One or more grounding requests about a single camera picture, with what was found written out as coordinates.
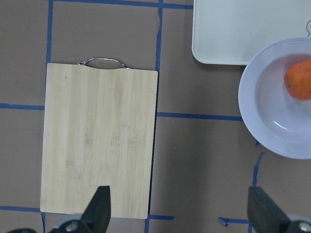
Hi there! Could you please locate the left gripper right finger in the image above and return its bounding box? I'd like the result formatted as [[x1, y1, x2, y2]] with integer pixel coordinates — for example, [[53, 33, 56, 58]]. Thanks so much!
[[247, 186, 291, 233]]

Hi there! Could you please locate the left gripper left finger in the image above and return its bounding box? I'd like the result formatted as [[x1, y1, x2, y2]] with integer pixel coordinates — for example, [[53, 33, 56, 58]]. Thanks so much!
[[80, 186, 111, 233]]

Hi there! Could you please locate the white round plate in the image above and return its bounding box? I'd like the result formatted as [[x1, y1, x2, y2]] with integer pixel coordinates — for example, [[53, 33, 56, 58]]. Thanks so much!
[[238, 37, 311, 159]]

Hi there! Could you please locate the orange fruit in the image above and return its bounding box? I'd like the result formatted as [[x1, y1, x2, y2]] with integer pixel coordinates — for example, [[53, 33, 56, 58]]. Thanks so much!
[[284, 59, 311, 101]]

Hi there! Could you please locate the cream bear tray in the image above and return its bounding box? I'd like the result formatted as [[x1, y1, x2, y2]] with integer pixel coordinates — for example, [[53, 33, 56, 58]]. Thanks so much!
[[191, 0, 311, 65]]

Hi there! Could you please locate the wooden cutting board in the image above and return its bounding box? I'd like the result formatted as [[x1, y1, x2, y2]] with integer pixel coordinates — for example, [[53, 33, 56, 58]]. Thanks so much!
[[40, 63, 158, 219]]

